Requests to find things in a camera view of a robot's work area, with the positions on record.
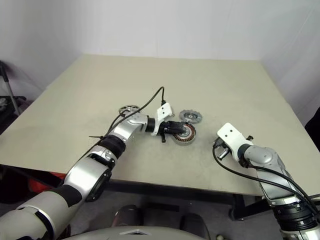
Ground silver round gear disc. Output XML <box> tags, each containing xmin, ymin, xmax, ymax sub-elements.
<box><xmin>178</xmin><ymin>109</ymin><xmax>202</xmax><ymax>124</ymax></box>

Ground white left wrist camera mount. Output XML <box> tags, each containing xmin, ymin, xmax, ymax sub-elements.
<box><xmin>150</xmin><ymin>102</ymin><xmax>174</xmax><ymax>137</ymax></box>

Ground black low cart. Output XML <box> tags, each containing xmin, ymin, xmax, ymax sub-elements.
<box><xmin>0</xmin><ymin>94</ymin><xmax>28</xmax><ymax>137</ymax></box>

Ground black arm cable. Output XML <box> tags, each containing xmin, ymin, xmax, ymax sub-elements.
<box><xmin>211</xmin><ymin>146</ymin><xmax>320</xmax><ymax>216</ymax></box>
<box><xmin>94</xmin><ymin>86</ymin><xmax>168</xmax><ymax>147</ymax></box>

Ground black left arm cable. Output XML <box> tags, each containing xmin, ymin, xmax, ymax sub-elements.
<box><xmin>94</xmin><ymin>86</ymin><xmax>168</xmax><ymax>147</ymax></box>

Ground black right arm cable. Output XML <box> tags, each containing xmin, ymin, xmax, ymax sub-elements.
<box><xmin>211</xmin><ymin>146</ymin><xmax>320</xmax><ymax>216</ymax></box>

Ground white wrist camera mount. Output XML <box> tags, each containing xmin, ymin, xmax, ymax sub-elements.
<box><xmin>216</xmin><ymin>122</ymin><xmax>254</xmax><ymax>162</ymax></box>
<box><xmin>150</xmin><ymin>102</ymin><xmax>174</xmax><ymax>137</ymax></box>

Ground grey tripod stand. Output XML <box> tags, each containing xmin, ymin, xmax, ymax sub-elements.
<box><xmin>0</xmin><ymin>61</ymin><xmax>27</xmax><ymax>116</ymax></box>

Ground silver spoked ring part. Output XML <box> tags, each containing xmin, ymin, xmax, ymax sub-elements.
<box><xmin>118</xmin><ymin>104</ymin><xmax>139</xmax><ymax>118</ymax></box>

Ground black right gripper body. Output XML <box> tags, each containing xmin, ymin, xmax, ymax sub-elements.
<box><xmin>212</xmin><ymin>138</ymin><xmax>230</xmax><ymax>160</ymax></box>

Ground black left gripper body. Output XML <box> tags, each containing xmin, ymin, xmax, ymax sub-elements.
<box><xmin>159</xmin><ymin>120</ymin><xmax>177</xmax><ymax>144</ymax></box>

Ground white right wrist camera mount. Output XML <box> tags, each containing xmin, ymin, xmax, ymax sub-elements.
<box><xmin>216</xmin><ymin>122</ymin><xmax>254</xmax><ymax>162</ymax></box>

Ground red orange object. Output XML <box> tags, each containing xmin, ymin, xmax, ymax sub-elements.
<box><xmin>28</xmin><ymin>171</ymin><xmax>66</xmax><ymax>195</ymax></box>

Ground grey robot torso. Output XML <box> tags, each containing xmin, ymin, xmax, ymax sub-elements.
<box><xmin>62</xmin><ymin>224</ymin><xmax>208</xmax><ymax>240</ymax></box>

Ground dark rounded shape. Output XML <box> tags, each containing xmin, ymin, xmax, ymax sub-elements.
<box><xmin>113</xmin><ymin>204</ymin><xmax>145</xmax><ymax>232</ymax></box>

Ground motor stator housing copper windings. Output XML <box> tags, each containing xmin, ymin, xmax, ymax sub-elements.
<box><xmin>173</xmin><ymin>122</ymin><xmax>198</xmax><ymax>147</ymax></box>

